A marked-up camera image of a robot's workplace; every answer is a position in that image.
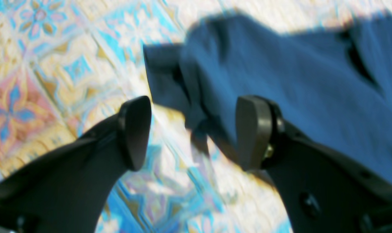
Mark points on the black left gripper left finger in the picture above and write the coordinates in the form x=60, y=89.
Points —
x=65, y=190

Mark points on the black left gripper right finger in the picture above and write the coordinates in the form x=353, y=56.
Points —
x=323, y=191

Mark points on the dark navy t-shirt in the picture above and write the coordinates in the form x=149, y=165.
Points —
x=334, y=85

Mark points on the patterned colourful tablecloth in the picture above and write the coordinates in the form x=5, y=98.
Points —
x=65, y=65

